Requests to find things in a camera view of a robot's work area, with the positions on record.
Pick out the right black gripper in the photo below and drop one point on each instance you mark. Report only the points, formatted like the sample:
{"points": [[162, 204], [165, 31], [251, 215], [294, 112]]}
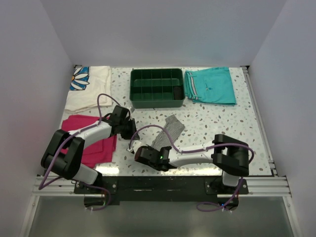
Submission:
{"points": [[146, 146]]}

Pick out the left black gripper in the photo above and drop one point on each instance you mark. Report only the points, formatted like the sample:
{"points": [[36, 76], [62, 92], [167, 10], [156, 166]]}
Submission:
{"points": [[133, 128]]}

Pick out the grey striped underwear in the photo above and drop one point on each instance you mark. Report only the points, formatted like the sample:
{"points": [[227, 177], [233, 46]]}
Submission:
{"points": [[174, 128]]}

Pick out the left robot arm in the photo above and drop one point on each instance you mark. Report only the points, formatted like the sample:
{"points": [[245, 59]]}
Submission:
{"points": [[64, 152]]}

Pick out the pink folded cloth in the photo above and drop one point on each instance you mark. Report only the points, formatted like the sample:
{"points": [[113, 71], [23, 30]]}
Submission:
{"points": [[97, 153]]}

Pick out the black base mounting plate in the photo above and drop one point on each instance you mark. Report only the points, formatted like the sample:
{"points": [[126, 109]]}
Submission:
{"points": [[156, 188]]}

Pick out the green divided plastic tray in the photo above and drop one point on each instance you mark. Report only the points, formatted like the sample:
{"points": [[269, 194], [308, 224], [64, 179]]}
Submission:
{"points": [[153, 88]]}

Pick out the black item in tray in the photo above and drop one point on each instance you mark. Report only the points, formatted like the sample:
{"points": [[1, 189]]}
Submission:
{"points": [[177, 93]]}

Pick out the cream daisy print shirt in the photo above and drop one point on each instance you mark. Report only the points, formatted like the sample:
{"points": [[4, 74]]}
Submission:
{"points": [[86, 84]]}

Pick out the teal folded shorts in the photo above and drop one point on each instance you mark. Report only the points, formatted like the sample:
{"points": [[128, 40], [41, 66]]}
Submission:
{"points": [[211, 86]]}

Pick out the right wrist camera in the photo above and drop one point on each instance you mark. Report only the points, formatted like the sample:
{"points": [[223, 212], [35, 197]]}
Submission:
{"points": [[135, 146]]}

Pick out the aluminium frame rail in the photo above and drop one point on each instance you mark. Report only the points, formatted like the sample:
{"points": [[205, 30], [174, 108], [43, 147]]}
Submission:
{"points": [[265, 186]]}

